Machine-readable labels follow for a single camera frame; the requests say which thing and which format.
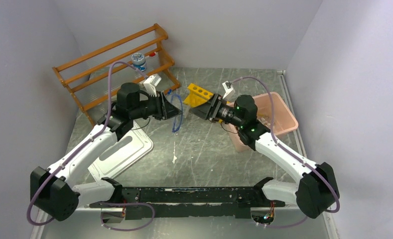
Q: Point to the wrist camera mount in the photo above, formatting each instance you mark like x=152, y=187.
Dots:
x=229, y=90
x=150, y=84

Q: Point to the yellow test tube rack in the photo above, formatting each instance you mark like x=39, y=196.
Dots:
x=197, y=96

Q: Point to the white metal tray lid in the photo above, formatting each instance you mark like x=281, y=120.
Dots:
x=121, y=156

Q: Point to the blue white jar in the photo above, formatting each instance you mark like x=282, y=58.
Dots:
x=139, y=61

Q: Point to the blue safety goggles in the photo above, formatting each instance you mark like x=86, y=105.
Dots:
x=178, y=118

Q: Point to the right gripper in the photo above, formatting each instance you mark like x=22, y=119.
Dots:
x=209, y=109

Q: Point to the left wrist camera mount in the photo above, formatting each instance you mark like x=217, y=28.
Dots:
x=150, y=84

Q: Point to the orange wooden shelf rack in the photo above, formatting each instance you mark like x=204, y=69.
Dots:
x=89, y=77

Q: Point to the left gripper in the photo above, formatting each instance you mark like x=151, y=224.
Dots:
x=163, y=106

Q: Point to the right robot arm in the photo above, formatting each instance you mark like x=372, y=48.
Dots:
x=314, y=189

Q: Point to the pink plastic bin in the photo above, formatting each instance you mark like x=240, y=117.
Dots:
x=277, y=114

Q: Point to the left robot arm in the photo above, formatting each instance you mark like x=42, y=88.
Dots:
x=55, y=190

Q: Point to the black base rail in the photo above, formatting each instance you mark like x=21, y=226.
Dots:
x=161, y=202

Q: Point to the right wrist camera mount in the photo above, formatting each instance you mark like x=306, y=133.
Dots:
x=229, y=90

